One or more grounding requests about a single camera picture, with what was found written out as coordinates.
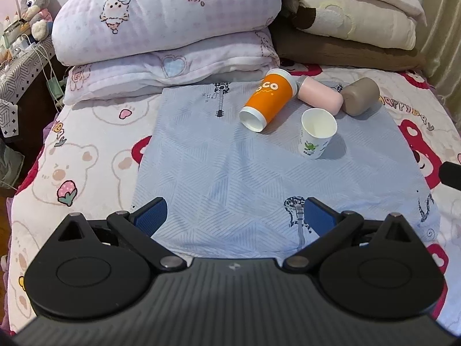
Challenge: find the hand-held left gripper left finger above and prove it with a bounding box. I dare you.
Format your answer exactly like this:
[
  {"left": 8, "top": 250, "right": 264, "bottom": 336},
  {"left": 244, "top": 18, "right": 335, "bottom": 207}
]
[{"left": 54, "top": 197, "right": 187, "bottom": 272}]

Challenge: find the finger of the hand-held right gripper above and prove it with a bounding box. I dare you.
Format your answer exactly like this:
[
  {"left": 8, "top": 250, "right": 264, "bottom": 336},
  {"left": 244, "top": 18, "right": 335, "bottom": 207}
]
[{"left": 439, "top": 161, "right": 461, "bottom": 189}]

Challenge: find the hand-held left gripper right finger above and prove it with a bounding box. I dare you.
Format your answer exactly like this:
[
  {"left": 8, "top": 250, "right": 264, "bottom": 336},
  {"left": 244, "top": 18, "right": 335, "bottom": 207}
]
[{"left": 283, "top": 197, "right": 415, "bottom": 273}]

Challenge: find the orange paper cup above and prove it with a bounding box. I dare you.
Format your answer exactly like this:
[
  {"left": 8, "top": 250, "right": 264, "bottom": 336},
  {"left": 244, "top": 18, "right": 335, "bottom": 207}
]
[{"left": 239, "top": 68, "right": 298, "bottom": 132}]

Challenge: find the white paper cup green print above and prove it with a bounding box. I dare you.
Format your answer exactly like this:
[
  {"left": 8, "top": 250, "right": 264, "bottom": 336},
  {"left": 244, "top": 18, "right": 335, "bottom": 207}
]
[{"left": 298, "top": 108, "right": 338, "bottom": 160}]

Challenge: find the taupe cup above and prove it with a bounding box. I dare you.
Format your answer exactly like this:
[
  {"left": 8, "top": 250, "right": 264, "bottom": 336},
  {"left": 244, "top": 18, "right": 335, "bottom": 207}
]
[{"left": 340, "top": 77, "right": 381, "bottom": 116}]

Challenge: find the pink cup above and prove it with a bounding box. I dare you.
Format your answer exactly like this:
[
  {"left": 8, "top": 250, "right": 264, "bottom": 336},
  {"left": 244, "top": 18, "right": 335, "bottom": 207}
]
[{"left": 296, "top": 76, "right": 344, "bottom": 116}]

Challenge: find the blue-grey guitar print cloth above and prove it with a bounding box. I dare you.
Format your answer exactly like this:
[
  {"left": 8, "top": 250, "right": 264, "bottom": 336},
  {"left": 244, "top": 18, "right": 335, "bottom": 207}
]
[{"left": 131, "top": 79, "right": 442, "bottom": 260}]

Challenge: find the bear print bed sheet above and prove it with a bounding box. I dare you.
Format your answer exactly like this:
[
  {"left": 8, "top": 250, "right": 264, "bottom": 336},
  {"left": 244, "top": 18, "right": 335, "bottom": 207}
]
[{"left": 6, "top": 62, "right": 461, "bottom": 336}]

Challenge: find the beige curtain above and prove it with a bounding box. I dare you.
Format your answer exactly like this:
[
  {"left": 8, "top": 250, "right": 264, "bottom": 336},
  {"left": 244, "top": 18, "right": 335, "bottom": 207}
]
[{"left": 413, "top": 0, "right": 461, "bottom": 99}]

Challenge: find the pink heart print pillow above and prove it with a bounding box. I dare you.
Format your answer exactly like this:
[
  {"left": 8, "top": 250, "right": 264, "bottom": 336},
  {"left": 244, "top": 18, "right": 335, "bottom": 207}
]
[{"left": 63, "top": 28, "right": 282, "bottom": 106}]

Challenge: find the dark green cloth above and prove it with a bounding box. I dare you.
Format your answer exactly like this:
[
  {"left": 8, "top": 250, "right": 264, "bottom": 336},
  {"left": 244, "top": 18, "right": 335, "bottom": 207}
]
[{"left": 0, "top": 139, "right": 26, "bottom": 190}]

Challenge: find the green charger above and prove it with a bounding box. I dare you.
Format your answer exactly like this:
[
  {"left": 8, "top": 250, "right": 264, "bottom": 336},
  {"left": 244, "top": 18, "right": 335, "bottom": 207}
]
[{"left": 47, "top": 78, "right": 65, "bottom": 101}]

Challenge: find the brown folded blanket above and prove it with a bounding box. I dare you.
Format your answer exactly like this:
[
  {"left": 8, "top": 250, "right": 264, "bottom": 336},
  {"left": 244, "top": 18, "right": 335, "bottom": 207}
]
[{"left": 269, "top": 17, "right": 428, "bottom": 72}]

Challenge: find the cream folded blanket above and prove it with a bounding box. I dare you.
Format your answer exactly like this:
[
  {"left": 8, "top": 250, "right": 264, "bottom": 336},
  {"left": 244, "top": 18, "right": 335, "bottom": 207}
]
[{"left": 291, "top": 0, "right": 418, "bottom": 51}]

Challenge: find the patterned bedside table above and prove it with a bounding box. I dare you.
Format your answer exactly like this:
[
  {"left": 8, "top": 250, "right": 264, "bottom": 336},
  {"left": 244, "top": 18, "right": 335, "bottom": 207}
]
[{"left": 0, "top": 35, "right": 55, "bottom": 138}]

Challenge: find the pink checkered cartoon pillow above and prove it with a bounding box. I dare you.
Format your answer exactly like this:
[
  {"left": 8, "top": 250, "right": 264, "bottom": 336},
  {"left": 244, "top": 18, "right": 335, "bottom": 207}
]
[{"left": 51, "top": 0, "right": 286, "bottom": 67}]

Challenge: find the grey plush rabbit toy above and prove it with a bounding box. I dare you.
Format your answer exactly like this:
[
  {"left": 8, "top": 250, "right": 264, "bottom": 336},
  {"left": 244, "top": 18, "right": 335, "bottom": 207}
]
[{"left": 12, "top": 0, "right": 54, "bottom": 41}]

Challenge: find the white charging cable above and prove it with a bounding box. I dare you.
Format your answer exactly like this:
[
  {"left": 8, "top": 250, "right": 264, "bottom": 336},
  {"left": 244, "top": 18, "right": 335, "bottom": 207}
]
[{"left": 20, "top": 33, "right": 67, "bottom": 110}]

